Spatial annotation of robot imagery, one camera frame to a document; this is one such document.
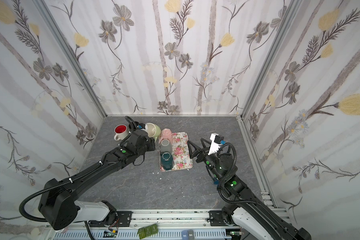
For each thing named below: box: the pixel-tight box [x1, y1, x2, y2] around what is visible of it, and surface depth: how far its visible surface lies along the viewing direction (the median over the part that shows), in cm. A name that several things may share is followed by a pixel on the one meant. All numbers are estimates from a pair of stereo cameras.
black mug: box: [137, 123, 146, 130], surface depth 73 cm
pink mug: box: [158, 128, 173, 144], surface depth 98 cm
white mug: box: [114, 124, 130, 141], surface depth 103 cm
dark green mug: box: [160, 152, 174, 171], surface depth 88 cm
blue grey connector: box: [181, 229, 195, 240], surface depth 70 cm
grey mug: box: [160, 139, 172, 153], surface depth 94 cm
